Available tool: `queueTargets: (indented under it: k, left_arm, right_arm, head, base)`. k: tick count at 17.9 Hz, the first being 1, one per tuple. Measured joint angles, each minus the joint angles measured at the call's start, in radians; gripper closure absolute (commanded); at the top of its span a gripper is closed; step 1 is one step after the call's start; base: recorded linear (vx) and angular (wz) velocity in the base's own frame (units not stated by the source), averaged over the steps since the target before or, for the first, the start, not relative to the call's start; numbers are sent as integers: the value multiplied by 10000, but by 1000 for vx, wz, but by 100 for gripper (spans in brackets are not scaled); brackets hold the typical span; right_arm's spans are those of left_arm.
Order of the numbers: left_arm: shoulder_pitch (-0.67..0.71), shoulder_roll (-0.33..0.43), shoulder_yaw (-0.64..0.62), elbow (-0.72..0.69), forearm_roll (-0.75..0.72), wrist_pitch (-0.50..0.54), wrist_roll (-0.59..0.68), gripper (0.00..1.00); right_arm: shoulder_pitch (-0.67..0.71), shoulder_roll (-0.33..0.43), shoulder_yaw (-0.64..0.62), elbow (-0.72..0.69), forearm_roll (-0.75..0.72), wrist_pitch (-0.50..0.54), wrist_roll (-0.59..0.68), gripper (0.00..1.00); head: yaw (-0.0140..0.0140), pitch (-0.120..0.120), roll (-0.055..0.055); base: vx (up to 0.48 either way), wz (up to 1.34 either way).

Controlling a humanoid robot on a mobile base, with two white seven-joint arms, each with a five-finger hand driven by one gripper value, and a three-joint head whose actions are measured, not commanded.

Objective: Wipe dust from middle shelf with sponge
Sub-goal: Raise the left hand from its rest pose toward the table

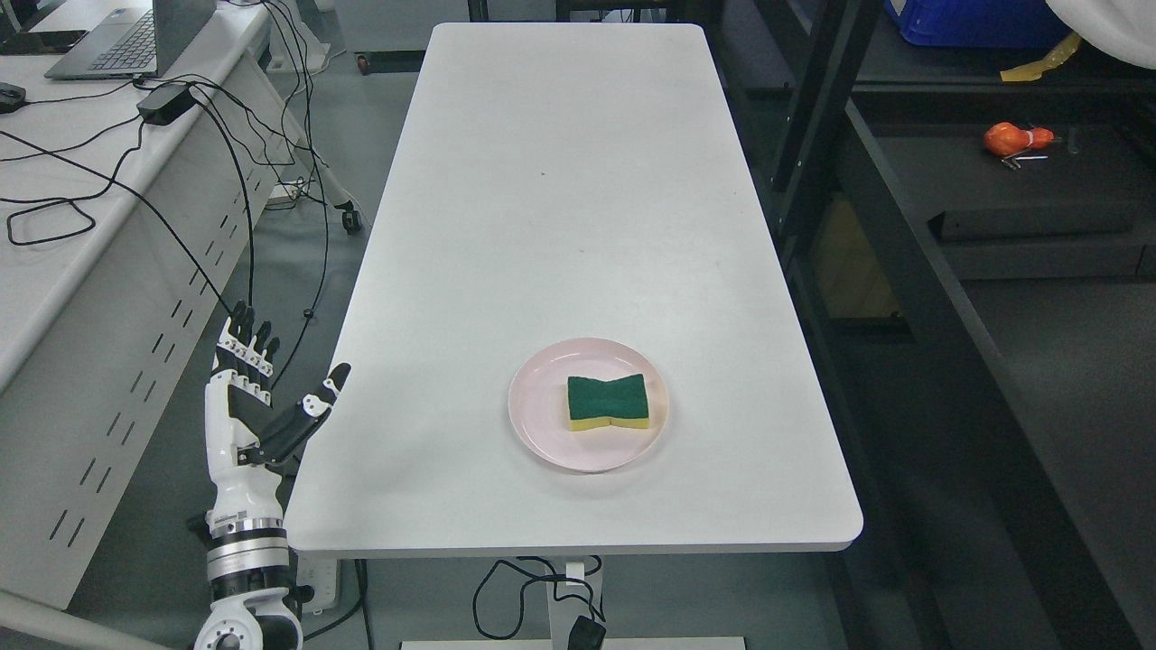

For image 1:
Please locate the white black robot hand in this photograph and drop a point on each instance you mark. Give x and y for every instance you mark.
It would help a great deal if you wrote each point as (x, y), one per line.
(246, 442)

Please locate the green yellow sponge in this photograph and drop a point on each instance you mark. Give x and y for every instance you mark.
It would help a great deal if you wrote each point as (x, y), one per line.
(594, 403)

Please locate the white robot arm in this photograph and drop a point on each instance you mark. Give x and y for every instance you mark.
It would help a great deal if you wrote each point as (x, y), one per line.
(248, 569)

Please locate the black metal shelf rack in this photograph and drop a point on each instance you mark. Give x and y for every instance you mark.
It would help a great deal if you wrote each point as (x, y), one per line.
(983, 327)

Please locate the white power strip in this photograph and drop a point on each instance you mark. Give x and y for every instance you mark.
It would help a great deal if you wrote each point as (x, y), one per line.
(319, 580)

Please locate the pink round plate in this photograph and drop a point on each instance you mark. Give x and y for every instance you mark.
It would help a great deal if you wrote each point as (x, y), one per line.
(537, 405)

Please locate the white side desk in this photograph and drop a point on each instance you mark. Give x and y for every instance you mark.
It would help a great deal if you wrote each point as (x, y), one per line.
(116, 236)

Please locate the black power adapter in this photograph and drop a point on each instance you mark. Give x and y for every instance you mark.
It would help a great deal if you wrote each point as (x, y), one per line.
(165, 104)

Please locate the white table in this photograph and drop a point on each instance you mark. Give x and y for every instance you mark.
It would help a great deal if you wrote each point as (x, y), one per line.
(553, 181)

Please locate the grey laptop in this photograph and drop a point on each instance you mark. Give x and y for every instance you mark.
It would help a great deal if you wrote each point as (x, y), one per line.
(135, 41)

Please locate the black smartphone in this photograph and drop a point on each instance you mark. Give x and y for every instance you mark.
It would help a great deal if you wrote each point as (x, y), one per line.
(42, 43)

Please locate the blue plastic bin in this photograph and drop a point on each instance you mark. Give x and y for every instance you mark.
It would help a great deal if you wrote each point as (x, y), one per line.
(977, 24)

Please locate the orange plastic toy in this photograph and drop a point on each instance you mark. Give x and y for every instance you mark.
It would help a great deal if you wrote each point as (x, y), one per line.
(1006, 139)

